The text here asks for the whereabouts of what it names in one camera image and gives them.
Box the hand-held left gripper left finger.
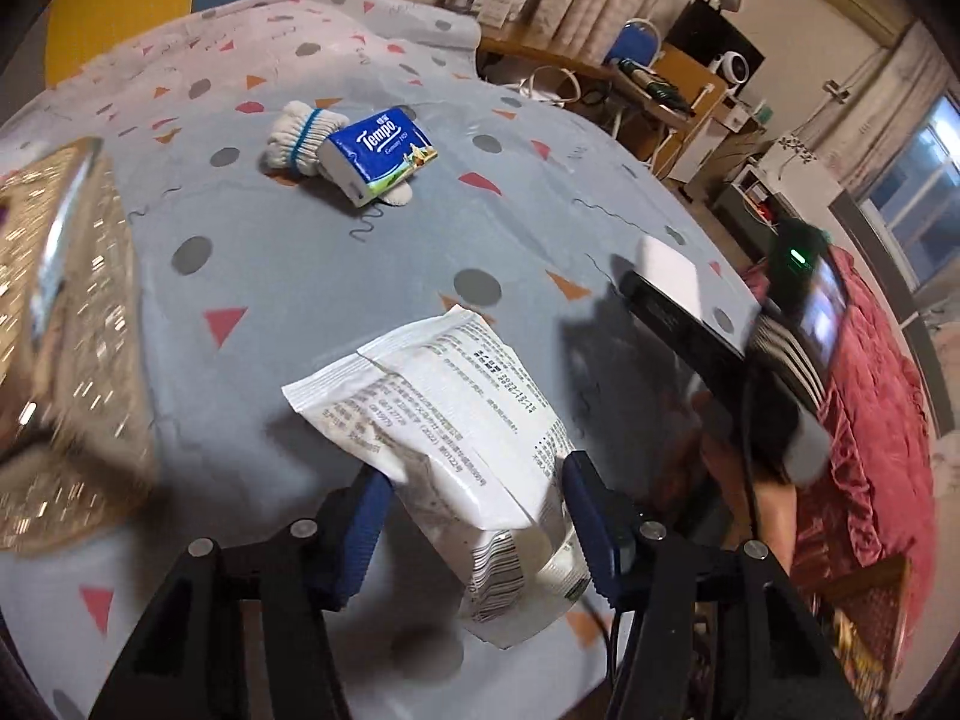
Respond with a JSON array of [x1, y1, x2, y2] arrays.
[[90, 465, 395, 720]]

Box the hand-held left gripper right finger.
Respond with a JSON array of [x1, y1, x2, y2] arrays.
[[561, 450, 863, 720]]

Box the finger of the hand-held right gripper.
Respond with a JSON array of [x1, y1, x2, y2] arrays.
[[616, 235, 755, 392]]

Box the white snack packet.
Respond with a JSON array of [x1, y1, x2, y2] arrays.
[[281, 306, 593, 647]]

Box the gold glitter bag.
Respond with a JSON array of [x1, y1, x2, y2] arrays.
[[0, 136, 162, 560]]

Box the person's right hand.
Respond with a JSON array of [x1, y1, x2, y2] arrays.
[[694, 390, 800, 565]]

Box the red blanket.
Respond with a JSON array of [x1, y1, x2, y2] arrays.
[[742, 247, 938, 601]]

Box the white shelf unit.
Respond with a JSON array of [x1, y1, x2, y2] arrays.
[[712, 157, 797, 242]]

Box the cardboard box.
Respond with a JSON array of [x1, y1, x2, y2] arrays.
[[705, 106, 767, 181]]

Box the large window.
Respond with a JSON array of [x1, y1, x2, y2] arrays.
[[855, 90, 960, 295]]

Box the white round fan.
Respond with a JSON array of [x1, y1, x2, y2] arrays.
[[709, 51, 752, 86]]

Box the white basket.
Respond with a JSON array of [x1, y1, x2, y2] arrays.
[[525, 66, 583, 107]]

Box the plain beige curtain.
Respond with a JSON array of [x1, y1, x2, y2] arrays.
[[814, 22, 960, 197]]

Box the blue patterned bed sheet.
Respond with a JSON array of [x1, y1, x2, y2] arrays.
[[0, 0, 758, 720]]

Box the blue chair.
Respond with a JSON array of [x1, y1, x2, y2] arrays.
[[606, 19, 662, 70]]

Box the black monitor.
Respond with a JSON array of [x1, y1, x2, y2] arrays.
[[666, 0, 766, 98]]

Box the wooden desk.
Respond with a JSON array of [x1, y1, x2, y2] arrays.
[[476, 19, 721, 137]]

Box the blue tissue pack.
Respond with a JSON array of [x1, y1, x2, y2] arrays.
[[316, 106, 440, 209]]

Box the white knit gloves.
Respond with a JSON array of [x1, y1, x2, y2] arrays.
[[260, 100, 415, 207]]

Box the wall air conditioner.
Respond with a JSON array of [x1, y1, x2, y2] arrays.
[[795, 0, 902, 47]]

